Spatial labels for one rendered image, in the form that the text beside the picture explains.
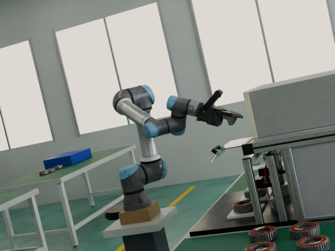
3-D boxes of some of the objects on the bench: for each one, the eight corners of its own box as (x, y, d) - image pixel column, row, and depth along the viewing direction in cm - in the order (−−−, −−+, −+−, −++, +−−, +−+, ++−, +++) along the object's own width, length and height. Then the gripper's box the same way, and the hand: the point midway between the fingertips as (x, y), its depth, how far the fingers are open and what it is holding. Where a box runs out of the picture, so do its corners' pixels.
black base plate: (190, 236, 232) (189, 231, 232) (225, 196, 291) (224, 193, 291) (296, 224, 215) (295, 219, 214) (311, 185, 274) (310, 181, 274)
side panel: (299, 226, 212) (282, 149, 210) (299, 223, 215) (283, 147, 213) (372, 218, 202) (355, 137, 200) (371, 215, 205) (355, 135, 202)
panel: (295, 220, 214) (279, 149, 211) (310, 181, 275) (298, 125, 273) (297, 220, 213) (282, 148, 211) (312, 180, 274) (300, 124, 272)
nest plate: (239, 204, 260) (238, 201, 260) (245, 195, 274) (244, 193, 274) (268, 200, 255) (267, 197, 255) (273, 191, 269) (272, 189, 269)
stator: (282, 238, 202) (280, 228, 202) (255, 246, 200) (253, 236, 200) (271, 231, 213) (269, 222, 213) (246, 239, 211) (244, 230, 211)
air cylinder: (278, 196, 257) (276, 186, 256) (280, 192, 264) (278, 182, 263) (289, 195, 255) (286, 184, 254) (291, 191, 262) (288, 181, 261)
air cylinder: (270, 211, 234) (268, 199, 234) (273, 206, 241) (270, 195, 241) (281, 210, 232) (279, 198, 232) (284, 205, 239) (281, 193, 239)
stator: (293, 249, 188) (291, 239, 187) (323, 241, 188) (321, 231, 188) (304, 258, 177) (301, 248, 176) (336, 250, 177) (333, 240, 177)
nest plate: (227, 219, 238) (226, 216, 238) (234, 209, 252) (234, 207, 252) (259, 215, 232) (258, 212, 232) (265, 205, 246) (264, 203, 246)
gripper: (199, 118, 252) (242, 129, 245) (194, 121, 243) (238, 132, 237) (203, 101, 250) (246, 111, 243) (197, 103, 242) (242, 114, 235)
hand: (241, 115), depth 240 cm, fingers closed
